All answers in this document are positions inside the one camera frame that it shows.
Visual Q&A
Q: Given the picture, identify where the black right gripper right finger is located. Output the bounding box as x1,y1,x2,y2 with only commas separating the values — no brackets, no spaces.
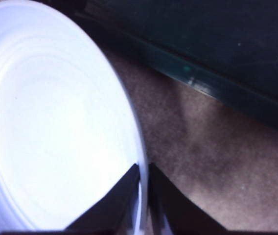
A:
148,163,228,232

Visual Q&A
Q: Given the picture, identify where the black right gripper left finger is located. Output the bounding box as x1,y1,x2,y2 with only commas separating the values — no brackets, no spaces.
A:
65,163,140,232

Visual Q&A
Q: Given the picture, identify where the blue round plate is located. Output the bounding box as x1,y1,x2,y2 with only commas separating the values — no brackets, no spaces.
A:
0,0,150,235

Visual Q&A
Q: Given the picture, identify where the black rectangular tray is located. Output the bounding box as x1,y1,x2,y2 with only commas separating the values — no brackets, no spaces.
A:
75,0,278,141

